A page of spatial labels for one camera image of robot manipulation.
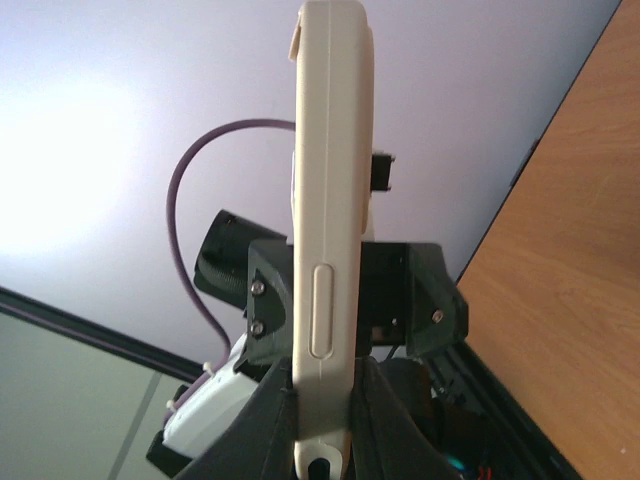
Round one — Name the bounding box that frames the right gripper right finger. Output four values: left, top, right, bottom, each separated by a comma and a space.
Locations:
347, 357, 475, 479

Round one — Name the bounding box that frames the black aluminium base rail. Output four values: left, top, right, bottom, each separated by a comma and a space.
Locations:
379, 344, 586, 480

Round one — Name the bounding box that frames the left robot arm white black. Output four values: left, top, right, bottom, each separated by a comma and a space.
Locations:
148, 210, 469, 477

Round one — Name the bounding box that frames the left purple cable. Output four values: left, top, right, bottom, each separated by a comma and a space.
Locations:
165, 117, 301, 366

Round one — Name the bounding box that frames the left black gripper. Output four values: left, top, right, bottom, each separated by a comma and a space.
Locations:
244, 238, 471, 366

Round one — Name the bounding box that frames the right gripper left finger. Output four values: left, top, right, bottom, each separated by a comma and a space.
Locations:
178, 357, 298, 480

